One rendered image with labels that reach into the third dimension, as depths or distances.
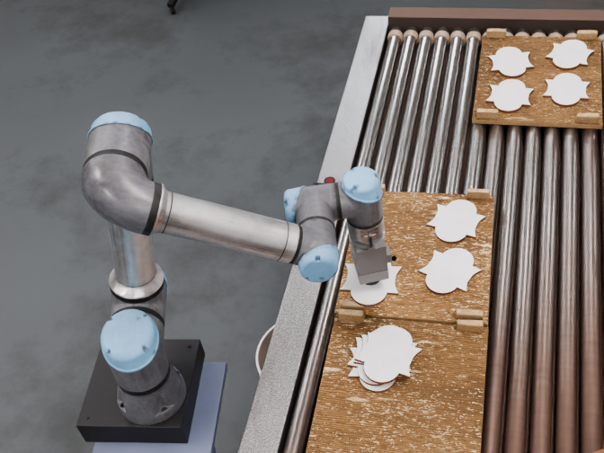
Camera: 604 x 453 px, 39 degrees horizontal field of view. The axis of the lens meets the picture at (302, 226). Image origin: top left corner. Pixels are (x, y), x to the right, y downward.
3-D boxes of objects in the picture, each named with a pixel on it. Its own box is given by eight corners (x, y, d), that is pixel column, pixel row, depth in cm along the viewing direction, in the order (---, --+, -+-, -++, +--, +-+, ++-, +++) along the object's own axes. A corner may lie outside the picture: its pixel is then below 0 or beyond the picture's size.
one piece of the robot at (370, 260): (400, 233, 172) (403, 284, 184) (389, 202, 178) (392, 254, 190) (352, 243, 171) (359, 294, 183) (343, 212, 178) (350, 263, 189)
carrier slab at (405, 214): (334, 316, 200) (334, 312, 199) (359, 193, 228) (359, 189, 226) (487, 328, 193) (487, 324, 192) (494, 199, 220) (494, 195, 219)
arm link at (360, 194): (335, 166, 168) (378, 160, 168) (340, 205, 176) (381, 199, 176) (339, 193, 163) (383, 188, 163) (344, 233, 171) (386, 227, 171)
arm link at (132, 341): (111, 395, 179) (93, 357, 169) (117, 344, 188) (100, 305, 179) (168, 389, 178) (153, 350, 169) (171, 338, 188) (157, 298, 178)
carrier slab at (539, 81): (471, 123, 241) (472, 111, 238) (483, 39, 268) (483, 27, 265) (601, 129, 233) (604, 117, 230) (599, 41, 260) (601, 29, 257)
